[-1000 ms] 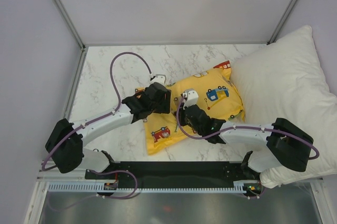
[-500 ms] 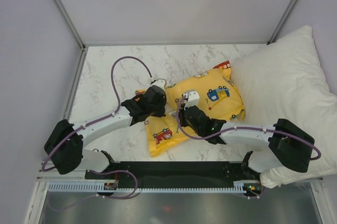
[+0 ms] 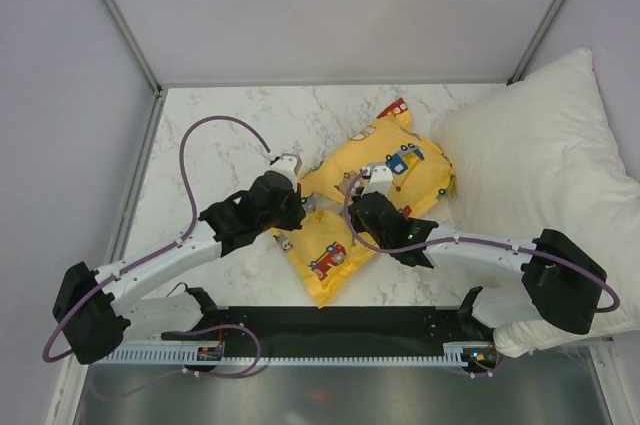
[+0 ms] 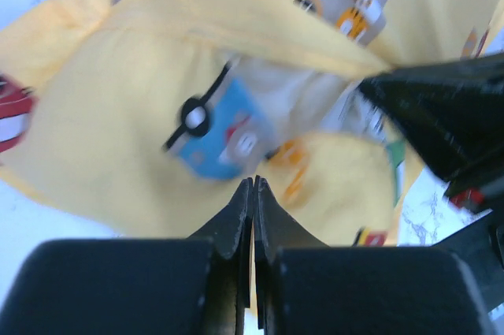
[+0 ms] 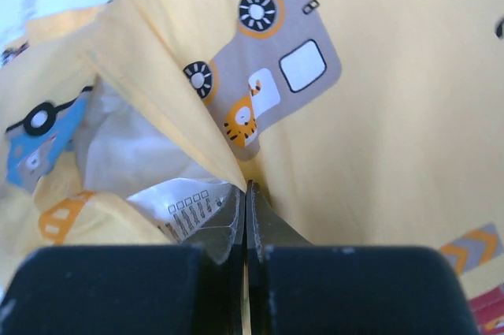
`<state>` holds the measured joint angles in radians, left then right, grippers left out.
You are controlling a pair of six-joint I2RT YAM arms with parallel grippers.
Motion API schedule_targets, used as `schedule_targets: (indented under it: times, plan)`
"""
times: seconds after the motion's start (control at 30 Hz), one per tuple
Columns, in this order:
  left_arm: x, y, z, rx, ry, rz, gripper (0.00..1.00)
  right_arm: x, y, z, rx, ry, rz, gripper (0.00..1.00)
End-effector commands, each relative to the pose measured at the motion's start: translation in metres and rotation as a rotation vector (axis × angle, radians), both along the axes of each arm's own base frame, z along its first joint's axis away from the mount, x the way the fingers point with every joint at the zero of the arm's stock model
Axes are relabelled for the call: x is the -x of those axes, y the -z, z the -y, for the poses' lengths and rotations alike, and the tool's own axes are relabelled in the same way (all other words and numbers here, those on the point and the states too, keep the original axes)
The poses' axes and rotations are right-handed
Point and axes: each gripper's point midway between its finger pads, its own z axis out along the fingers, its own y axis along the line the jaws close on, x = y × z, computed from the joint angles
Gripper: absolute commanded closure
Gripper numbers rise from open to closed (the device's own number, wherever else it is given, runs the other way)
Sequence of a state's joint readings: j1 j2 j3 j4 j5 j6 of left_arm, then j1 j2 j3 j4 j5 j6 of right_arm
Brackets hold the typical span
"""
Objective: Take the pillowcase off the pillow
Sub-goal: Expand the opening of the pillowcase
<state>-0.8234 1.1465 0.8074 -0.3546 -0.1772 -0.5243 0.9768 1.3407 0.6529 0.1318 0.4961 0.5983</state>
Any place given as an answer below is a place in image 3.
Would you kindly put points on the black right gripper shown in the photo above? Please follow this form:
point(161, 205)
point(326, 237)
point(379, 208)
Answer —
point(355, 221)

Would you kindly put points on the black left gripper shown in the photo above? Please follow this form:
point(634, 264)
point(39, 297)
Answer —
point(298, 213)

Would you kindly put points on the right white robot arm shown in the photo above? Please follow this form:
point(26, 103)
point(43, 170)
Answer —
point(548, 278)

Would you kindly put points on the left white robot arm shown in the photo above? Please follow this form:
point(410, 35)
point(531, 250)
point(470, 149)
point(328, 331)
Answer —
point(91, 305)

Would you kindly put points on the large white pillow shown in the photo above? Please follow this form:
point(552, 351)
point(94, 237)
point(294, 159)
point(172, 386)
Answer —
point(541, 155)

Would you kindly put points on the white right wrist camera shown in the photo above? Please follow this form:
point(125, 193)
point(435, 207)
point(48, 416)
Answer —
point(378, 178)

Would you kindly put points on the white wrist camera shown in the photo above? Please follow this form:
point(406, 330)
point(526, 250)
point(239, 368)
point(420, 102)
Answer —
point(378, 178)
point(287, 164)

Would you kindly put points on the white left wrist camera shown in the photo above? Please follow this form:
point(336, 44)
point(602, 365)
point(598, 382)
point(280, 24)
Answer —
point(287, 164)

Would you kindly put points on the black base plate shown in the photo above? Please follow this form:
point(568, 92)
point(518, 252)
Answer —
point(352, 330)

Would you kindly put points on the white slotted cable duct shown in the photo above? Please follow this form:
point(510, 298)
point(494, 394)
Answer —
point(455, 354)

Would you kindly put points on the right aluminium frame post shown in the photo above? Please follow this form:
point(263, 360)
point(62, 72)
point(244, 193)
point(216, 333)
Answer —
point(549, 17)

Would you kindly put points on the aluminium frame post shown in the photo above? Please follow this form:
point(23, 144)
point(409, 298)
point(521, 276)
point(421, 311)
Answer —
point(123, 29)
point(549, 17)

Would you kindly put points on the left aluminium frame post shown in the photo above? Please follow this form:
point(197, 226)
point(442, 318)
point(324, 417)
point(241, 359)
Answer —
point(123, 29)

